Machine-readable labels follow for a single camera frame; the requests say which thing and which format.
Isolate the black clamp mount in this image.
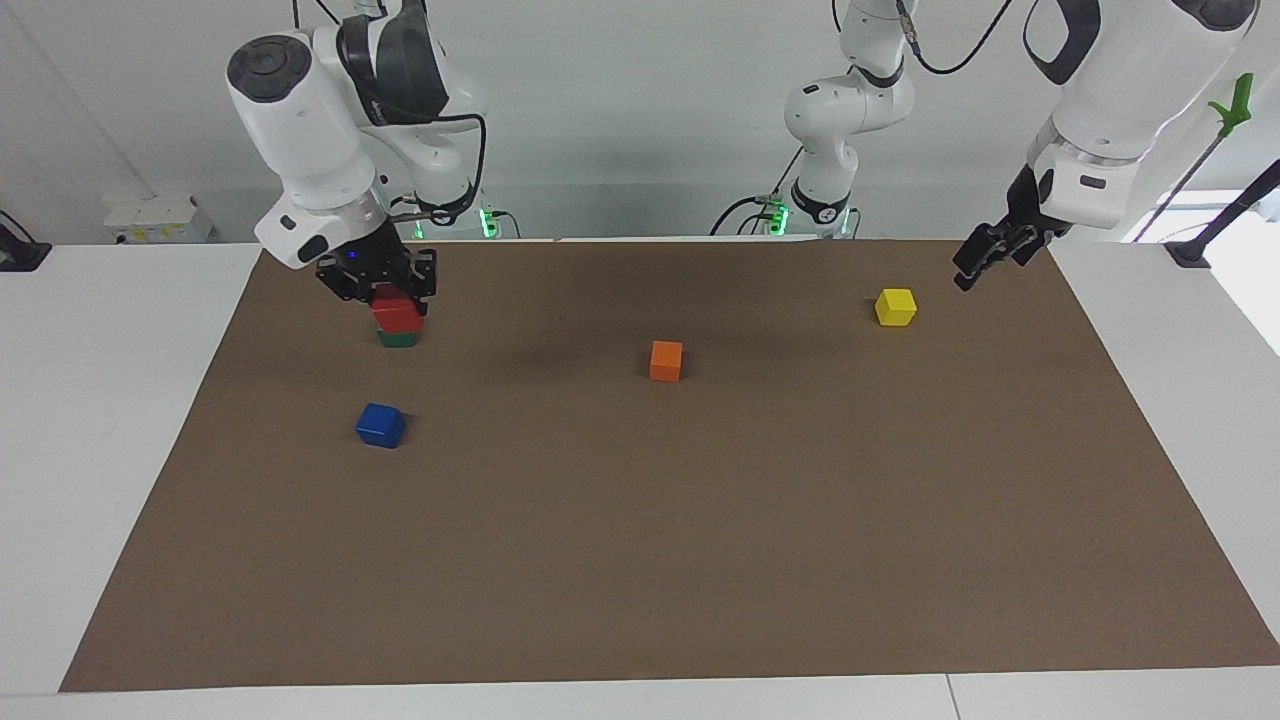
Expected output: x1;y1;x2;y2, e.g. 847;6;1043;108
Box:
0;210;53;273

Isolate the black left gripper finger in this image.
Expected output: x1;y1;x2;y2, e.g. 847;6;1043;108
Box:
952;227;1012;294
1009;227;1070;269

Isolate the black base cable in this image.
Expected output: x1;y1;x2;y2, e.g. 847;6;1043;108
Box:
710;148;806;238

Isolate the green clamp on thin pole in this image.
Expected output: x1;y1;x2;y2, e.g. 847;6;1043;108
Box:
1130;72;1257;246

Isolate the red wooden block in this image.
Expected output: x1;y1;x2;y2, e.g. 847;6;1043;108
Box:
371;285;425;334

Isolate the brown table mat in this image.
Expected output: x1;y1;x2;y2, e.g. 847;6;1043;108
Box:
60;238;1280;693

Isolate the blue wooden block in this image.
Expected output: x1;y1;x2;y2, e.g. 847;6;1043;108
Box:
356;403;408;449

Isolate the white wall power box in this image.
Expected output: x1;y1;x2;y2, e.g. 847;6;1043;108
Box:
103;195;217;245

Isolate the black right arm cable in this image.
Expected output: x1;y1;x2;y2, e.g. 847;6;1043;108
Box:
375;100;489;226

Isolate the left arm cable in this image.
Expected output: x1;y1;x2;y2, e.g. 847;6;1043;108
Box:
893;0;1018;77

